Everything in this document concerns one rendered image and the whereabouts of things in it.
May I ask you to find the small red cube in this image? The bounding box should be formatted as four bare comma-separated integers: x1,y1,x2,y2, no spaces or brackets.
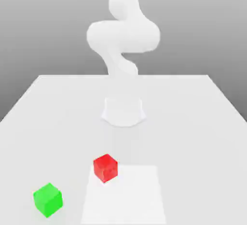
93,153,119,184

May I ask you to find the small green cube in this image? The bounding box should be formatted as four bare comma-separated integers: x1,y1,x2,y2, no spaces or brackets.
33,182,64,218

